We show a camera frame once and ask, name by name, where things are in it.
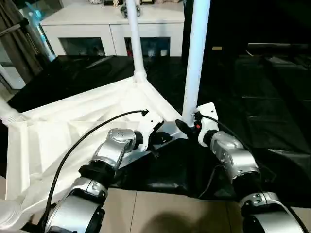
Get white plastic table top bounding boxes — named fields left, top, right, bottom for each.
left=4, top=75, right=189, bottom=219

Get black plastic mat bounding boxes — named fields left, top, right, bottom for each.
left=0, top=54, right=311, bottom=202

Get black draped furniture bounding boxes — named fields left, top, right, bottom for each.
left=182, top=0, right=311, bottom=64

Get black parts in clear bag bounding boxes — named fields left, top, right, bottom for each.
left=120, top=4, right=141, bottom=18

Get white sideboard cabinet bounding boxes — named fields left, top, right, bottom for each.
left=40, top=0, right=185, bottom=58

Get blue white plastic package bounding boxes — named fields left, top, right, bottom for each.
left=26, top=2, right=56, bottom=61

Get grey curtain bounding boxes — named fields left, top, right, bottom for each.
left=0, top=0, right=43, bottom=76

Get metal rod with black knob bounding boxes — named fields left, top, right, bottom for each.
left=0, top=18, right=30, bottom=37

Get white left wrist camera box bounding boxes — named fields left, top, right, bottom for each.
left=138, top=116, right=165, bottom=152

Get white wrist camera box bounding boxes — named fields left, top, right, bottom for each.
left=193, top=102, right=219, bottom=148
left=138, top=116, right=165, bottom=152

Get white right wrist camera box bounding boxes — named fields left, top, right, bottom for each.
left=193, top=102, right=219, bottom=148

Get black right camera cable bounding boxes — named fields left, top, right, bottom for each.
left=194, top=112, right=275, bottom=183

